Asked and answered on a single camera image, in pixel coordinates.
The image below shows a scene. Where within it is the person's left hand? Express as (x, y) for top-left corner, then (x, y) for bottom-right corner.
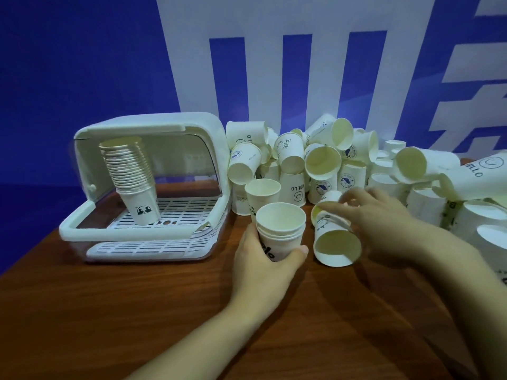
(231, 223), (309, 317)

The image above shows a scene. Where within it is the person's right hand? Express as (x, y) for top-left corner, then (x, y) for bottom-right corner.
(321, 187), (436, 270)

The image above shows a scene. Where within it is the blue print white paper cup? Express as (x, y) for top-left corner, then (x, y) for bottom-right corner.
(313, 211), (363, 269)

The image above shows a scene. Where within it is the nested stack of paper cups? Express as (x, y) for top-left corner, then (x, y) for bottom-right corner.
(99, 137), (157, 194)
(255, 202), (308, 240)

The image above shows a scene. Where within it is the pile of paper cups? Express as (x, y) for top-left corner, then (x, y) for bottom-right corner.
(226, 113), (507, 286)

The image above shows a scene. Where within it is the panda print white paper cup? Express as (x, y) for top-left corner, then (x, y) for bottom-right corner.
(120, 185), (161, 226)

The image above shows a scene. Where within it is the white plastic storage box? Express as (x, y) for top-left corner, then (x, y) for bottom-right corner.
(58, 111), (232, 264)

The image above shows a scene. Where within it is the person's left forearm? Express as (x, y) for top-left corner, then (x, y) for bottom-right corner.
(134, 300), (270, 380)

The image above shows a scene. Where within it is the person's right forearm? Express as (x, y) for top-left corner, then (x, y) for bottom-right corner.
(416, 229), (507, 380)

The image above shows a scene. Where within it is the white slotted drain tray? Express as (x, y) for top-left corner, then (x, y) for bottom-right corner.
(86, 196), (222, 261)

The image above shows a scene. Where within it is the brown wooden table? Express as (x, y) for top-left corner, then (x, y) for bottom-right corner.
(0, 158), (507, 380)

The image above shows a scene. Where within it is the blue white backdrop banner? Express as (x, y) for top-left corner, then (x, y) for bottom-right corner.
(0, 0), (507, 273)

